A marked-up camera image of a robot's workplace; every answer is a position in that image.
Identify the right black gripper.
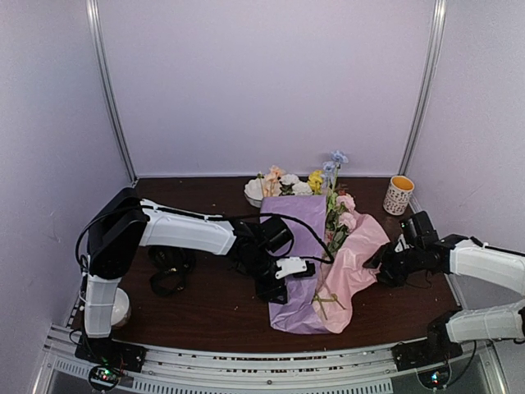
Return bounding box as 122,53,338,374
363,242,423,288

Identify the pink wrapping paper sheet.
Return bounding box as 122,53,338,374
259,195,390,336

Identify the dark yellow flower stem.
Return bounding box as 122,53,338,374
312,283,346,320

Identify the patterned mug orange inside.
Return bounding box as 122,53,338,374
382,175,415,216

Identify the scalloped white bowl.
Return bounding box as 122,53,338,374
244,178,264,208

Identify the black printed ribbon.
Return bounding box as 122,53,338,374
148,245,196,297

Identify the blue flower stem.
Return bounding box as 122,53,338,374
322,149,349,197

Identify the peach flower stem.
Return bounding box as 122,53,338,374
257,165,285,198

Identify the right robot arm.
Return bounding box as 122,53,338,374
363,211,524,363

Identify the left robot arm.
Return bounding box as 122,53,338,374
79,187,293,364

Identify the round white bowl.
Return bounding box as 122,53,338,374
111,287,131,329

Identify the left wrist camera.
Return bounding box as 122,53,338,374
275,257,315,279

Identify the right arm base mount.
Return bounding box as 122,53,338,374
391,339,463,372

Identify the front aluminium rail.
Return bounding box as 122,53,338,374
30,325,509,393

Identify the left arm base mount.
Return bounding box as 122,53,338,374
75,338,147,373

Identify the right aluminium frame post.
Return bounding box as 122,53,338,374
398,0,447,176

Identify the aluminium frame post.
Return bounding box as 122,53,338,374
85,0,139,185
398,0,447,176

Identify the left aluminium frame post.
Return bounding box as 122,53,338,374
85,0,139,185

